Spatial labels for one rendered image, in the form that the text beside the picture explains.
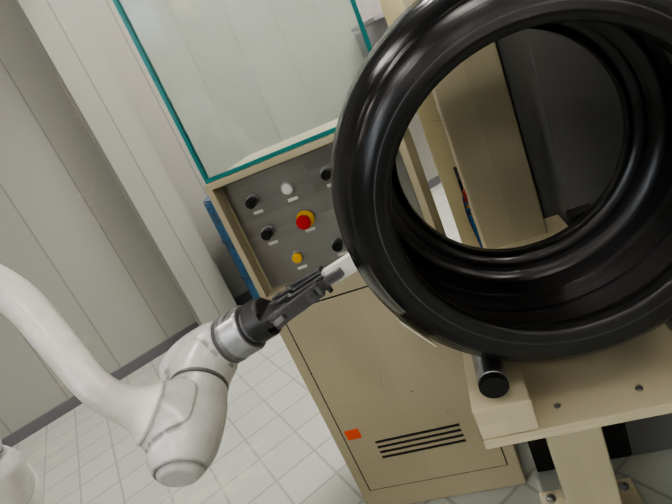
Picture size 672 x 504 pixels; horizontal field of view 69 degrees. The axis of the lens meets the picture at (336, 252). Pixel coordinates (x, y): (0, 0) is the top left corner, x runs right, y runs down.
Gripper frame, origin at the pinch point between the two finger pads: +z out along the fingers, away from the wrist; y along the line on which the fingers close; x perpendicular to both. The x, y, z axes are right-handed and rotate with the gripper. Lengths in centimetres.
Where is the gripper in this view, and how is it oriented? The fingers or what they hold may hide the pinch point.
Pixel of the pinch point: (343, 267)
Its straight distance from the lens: 79.8
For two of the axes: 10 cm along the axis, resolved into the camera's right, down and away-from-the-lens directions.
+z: 7.9, -5.1, -3.3
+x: 6.0, 7.7, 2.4
